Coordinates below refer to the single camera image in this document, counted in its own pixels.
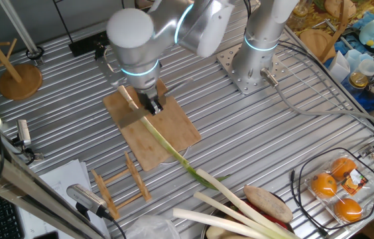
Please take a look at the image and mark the black stand with thin rod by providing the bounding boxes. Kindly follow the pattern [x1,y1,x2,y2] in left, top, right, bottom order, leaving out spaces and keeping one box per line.
[52,0,110,58]

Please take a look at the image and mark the glass flask with yellow liquid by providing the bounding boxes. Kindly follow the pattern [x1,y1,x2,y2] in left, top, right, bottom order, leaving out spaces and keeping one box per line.
[348,58,374,90]

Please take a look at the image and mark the red vegetable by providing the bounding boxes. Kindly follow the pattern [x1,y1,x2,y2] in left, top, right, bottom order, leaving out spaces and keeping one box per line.
[235,198,290,230]

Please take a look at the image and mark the aluminium pole with black ring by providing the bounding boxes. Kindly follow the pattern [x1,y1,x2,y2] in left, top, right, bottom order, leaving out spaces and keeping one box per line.
[0,0,46,66]

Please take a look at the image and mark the silver camera with black cable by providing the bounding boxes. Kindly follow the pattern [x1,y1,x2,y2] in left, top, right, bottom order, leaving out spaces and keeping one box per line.
[66,183,127,239]

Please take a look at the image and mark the clear glass bottle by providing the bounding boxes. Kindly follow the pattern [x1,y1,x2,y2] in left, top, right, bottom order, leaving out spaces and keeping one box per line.
[287,0,311,29]

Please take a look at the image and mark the pale potato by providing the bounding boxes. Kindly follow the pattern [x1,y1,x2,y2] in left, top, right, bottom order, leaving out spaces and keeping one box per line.
[206,225,241,239]

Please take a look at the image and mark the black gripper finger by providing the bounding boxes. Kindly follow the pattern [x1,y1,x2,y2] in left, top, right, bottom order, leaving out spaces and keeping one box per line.
[151,98,165,116]
[143,102,156,116]

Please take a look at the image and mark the orange label sticker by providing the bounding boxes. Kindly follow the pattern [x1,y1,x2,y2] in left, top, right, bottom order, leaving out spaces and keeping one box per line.
[340,168,369,197]

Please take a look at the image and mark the white paper box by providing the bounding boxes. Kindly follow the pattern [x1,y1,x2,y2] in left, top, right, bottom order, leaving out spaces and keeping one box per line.
[327,50,353,84]

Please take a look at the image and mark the orange fruit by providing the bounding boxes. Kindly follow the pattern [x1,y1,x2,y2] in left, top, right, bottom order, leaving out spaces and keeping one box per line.
[333,197,363,223]
[310,172,338,199]
[330,157,357,182]

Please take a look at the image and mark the wooden cutting board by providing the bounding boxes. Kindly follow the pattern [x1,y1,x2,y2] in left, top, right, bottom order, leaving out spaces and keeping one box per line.
[102,78,202,173]

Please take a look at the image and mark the steel cleaver knife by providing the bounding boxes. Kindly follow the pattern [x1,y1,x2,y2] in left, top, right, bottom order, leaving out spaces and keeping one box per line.
[117,77,194,129]

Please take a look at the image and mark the small silver camera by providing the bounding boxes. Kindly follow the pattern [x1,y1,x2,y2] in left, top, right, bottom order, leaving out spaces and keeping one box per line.
[16,118,32,147]

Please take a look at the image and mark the white paper sheets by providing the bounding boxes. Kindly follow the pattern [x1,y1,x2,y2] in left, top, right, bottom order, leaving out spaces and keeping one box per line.
[17,159,111,239]

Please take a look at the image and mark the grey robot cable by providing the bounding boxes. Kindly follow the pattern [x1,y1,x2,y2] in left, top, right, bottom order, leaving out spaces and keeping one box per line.
[259,67,374,133]

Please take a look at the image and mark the blue cloth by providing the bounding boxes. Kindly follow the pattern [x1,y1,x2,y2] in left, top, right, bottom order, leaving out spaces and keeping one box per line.
[332,6,374,112]

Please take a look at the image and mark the metal bowl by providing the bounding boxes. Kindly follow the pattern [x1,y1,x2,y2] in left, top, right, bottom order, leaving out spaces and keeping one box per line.
[200,198,294,239]

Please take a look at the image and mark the brown sweet potato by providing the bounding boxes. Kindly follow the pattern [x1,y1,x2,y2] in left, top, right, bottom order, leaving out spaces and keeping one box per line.
[242,184,294,224]

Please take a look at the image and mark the long scallion with green top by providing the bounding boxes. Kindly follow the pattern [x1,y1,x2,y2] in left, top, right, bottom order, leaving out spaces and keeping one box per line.
[139,116,231,191]

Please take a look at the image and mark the wooden knife rack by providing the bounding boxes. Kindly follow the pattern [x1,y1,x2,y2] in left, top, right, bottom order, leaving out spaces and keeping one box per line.
[90,151,153,220]

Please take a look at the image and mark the metal camera mount clamp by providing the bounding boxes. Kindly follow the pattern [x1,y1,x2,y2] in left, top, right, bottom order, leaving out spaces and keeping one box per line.
[10,135,44,165]

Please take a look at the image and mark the thin black cable loop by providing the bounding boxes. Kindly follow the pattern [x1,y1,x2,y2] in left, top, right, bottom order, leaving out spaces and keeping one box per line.
[288,147,374,238]

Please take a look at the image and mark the white scallion root end piece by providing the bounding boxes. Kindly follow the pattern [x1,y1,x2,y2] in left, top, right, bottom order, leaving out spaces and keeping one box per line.
[117,85,140,112]

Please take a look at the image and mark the clear plastic bag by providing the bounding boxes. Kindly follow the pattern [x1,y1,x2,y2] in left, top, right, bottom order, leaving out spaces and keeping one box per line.
[125,214,182,239]

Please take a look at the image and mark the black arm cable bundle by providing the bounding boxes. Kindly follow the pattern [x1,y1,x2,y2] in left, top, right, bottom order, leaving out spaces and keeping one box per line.
[245,0,255,19]

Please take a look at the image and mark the wooden mug tree stand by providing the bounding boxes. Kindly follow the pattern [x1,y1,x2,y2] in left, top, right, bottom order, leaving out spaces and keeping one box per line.
[0,15,44,102]
[298,0,351,64]

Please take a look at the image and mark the black cables at robot base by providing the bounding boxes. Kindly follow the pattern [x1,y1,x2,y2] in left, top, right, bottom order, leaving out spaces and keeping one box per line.
[277,39,374,135]

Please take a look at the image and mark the round woven wooden item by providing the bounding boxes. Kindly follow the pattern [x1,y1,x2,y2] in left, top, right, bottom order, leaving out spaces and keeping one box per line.
[324,0,357,20]

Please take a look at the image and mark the aluminium frame beam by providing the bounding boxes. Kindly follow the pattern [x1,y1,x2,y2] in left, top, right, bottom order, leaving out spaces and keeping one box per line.
[0,132,107,239]

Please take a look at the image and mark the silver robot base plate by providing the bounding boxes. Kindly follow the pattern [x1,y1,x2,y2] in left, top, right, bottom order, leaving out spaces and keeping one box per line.
[216,42,289,96]

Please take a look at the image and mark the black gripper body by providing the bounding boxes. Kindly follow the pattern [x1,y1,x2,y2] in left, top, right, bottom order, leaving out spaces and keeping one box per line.
[137,88,160,109]

